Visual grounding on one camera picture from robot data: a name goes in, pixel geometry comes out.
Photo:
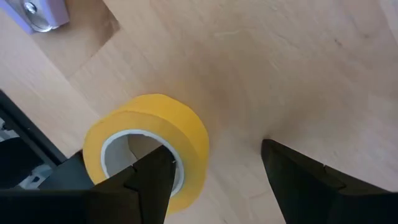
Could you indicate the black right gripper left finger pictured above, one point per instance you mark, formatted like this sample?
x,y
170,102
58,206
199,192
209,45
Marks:
x,y
146,193

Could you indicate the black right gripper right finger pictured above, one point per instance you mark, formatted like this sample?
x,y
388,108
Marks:
x,y
298,186

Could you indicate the yellow tape roll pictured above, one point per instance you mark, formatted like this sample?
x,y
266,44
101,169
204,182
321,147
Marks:
x,y
174,124

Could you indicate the purple staple remover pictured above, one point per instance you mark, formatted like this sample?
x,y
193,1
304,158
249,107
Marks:
x,y
40,12

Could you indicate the black aluminium table frame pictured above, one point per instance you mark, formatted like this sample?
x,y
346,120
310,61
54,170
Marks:
x,y
28,127

